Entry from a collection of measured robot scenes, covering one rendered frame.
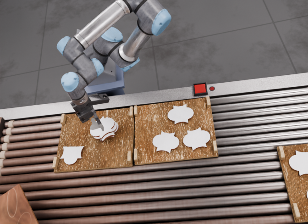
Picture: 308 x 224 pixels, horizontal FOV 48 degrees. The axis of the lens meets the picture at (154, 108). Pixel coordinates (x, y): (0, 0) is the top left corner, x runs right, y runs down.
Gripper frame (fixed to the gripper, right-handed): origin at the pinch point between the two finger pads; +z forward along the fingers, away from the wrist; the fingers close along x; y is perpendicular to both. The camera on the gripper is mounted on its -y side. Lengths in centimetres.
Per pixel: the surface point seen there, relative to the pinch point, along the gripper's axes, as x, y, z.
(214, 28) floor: -107, -149, 106
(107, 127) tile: 1.8, -2.1, 6.4
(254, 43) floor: -65, -164, 106
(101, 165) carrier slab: 16.4, 10.1, 12.2
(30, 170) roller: -5.9, 43.6, 14.7
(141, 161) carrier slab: 26.3, -7.4, 12.1
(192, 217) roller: 62, -12, 15
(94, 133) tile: 1.2, 5.0, 6.4
